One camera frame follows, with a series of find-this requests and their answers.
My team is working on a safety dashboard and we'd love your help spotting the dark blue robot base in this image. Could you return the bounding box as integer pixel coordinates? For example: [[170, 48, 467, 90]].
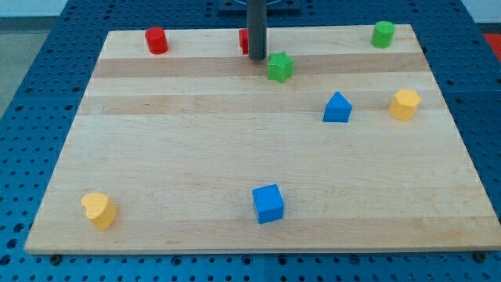
[[217, 0, 301, 15]]

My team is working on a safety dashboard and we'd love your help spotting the blue cube block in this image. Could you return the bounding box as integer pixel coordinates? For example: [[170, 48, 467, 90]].
[[252, 184, 284, 224]]

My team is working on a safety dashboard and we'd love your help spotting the light wooden board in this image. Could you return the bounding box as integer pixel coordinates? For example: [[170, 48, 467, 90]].
[[25, 24, 500, 255]]

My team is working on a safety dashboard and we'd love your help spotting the green star block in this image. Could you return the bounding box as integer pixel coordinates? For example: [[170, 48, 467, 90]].
[[268, 51, 294, 83]]

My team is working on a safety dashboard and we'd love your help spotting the blue triangle block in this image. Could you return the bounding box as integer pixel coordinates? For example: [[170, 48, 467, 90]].
[[323, 92, 352, 123]]

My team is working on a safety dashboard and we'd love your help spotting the red block behind rod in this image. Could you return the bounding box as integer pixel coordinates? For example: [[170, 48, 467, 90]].
[[239, 28, 249, 55]]

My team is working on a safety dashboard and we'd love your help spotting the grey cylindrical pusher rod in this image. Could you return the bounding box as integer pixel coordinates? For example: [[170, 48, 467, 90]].
[[246, 0, 267, 62]]

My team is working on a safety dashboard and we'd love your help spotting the red cylinder block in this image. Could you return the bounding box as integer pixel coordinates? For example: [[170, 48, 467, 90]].
[[145, 27, 169, 55]]

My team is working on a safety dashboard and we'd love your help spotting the yellow hexagon block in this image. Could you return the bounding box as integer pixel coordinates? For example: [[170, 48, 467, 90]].
[[388, 89, 421, 121]]

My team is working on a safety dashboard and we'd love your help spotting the yellow heart block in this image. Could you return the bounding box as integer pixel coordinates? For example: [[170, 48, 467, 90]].
[[81, 193, 117, 230]]

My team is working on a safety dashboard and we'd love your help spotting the green cylinder block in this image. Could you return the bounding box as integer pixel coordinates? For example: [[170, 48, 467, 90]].
[[371, 21, 396, 49]]

